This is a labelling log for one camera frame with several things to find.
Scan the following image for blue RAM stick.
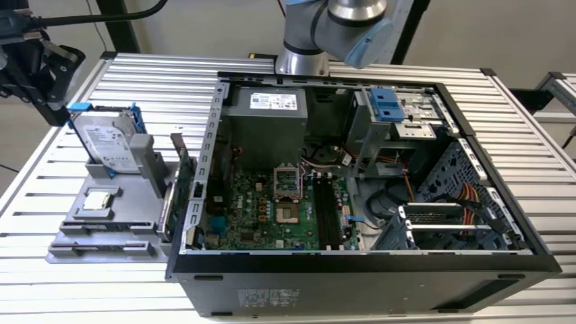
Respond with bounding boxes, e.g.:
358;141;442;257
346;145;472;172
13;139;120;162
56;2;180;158
70;245;136;253

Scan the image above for black RAM slot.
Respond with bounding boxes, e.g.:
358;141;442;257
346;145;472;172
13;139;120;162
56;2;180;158
328;172;345;250
317;172;333;250
312;172;328;250
322;172;338;250

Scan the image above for hard disk in blue carrier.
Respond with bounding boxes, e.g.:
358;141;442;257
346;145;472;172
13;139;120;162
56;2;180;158
57;99;148;176

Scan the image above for silver CPU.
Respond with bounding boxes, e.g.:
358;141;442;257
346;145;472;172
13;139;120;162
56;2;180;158
84;191;112;209

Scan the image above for grey parts rack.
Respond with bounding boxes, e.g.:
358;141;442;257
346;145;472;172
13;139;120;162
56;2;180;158
44;133;198;266

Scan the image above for green graphics card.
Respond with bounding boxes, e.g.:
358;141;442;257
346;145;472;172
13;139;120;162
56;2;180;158
156;132;200;244

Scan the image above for black case fan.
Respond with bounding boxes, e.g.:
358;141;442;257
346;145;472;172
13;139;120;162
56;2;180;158
210;133;234;217

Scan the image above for grey power supply unit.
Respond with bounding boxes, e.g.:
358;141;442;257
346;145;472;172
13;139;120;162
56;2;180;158
222;86;309;169

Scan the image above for silver socket cover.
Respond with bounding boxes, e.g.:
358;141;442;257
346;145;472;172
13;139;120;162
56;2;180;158
273;161;302;203

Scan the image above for CPU socket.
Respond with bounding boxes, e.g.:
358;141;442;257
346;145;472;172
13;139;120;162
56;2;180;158
274;201;301;225

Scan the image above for green motherboard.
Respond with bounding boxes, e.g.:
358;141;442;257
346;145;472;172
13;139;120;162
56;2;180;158
204;168;361;252

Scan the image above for blue drive latch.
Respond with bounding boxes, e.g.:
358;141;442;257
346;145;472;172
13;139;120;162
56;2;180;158
366;86;402;122

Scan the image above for silver optical drive cage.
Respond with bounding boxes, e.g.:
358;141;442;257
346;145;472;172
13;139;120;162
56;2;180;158
345;86;450;176

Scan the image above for black PC case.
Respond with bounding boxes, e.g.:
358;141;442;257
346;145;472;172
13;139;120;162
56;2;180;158
164;69;564;318

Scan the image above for silver disk bay cage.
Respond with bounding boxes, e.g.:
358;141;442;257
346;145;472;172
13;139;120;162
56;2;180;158
372;201;513;252

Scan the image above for metal slat side table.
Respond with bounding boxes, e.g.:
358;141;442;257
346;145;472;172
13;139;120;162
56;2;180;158
508;70;576;149

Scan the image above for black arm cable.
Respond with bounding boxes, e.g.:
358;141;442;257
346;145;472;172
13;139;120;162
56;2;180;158
20;0;177;38

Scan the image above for black frame post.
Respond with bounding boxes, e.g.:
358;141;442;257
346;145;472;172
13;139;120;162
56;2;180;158
96;0;141;55
389;0;430;65

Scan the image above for yellow black power wires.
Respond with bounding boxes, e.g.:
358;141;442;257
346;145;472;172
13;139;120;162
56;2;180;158
297;143;348;170

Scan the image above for black cable loop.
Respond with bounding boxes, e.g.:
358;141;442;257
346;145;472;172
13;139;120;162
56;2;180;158
365;186;406;224

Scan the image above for orange yellow wire harness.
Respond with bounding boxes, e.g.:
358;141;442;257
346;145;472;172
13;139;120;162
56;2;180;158
401;169;416;204

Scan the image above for red yellow wire bundle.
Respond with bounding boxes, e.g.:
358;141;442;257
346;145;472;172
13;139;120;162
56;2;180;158
456;183;482;227

